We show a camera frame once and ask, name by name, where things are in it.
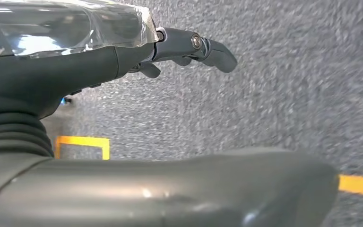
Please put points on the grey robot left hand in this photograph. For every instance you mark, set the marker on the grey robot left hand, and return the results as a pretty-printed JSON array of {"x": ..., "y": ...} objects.
[{"x": 59, "y": 69}]

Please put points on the blue metal shelf rack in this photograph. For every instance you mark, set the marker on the blue metal shelf rack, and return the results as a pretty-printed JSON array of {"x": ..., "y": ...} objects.
[{"x": 65, "y": 100}]

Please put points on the yellow floor tape square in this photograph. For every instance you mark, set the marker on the yellow floor tape square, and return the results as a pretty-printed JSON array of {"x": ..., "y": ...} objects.
[
  {"x": 81, "y": 141},
  {"x": 360, "y": 185}
]

